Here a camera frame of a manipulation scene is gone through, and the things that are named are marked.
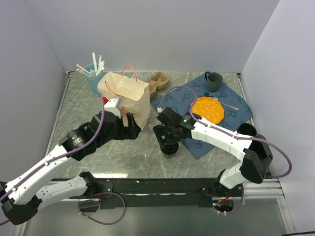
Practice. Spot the dark takeout coffee cup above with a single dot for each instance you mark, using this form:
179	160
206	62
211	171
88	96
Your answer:
169	155

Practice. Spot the white wrapped straw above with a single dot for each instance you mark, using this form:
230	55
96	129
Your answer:
82	70
95	63
100	65

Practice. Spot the dark green mug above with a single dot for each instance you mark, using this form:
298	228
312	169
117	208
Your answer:
213	81

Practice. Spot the brown paper takeout bag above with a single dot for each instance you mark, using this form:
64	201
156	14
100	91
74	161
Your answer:
134	94

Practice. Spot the orange dotted plate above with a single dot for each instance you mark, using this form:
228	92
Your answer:
209	108

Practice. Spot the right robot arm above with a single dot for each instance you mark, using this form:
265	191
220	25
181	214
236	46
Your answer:
253	153

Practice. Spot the blue plastic cup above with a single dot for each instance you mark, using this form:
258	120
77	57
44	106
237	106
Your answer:
93	82

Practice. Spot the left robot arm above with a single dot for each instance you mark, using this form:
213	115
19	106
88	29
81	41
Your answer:
23	197

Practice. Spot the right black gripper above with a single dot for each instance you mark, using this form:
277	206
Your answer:
160	130

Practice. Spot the black mounting base rail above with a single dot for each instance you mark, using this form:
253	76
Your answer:
162	192

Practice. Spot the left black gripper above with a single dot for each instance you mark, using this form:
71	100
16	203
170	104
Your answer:
130	132

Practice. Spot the blue letter-print cloth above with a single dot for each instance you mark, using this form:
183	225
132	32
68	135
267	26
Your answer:
180	99

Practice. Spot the black coffee cup lid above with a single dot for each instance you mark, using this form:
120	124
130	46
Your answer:
170	148

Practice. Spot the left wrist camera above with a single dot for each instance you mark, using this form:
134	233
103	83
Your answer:
114	105

